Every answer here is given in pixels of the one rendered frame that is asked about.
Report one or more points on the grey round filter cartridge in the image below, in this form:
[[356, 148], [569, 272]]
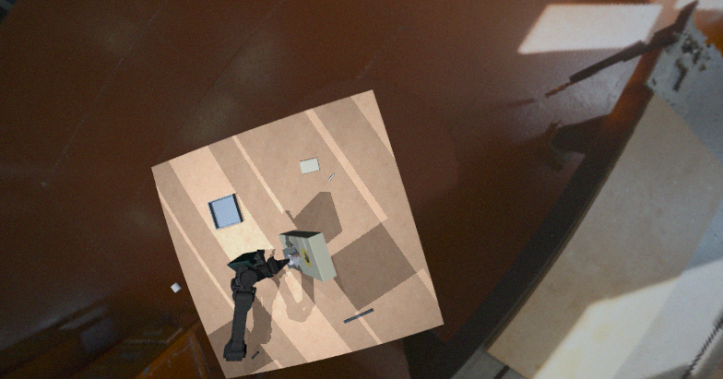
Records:
[[294, 258]]

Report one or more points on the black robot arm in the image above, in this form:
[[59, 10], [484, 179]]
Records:
[[242, 287]]

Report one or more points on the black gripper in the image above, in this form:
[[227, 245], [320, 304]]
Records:
[[272, 266]]

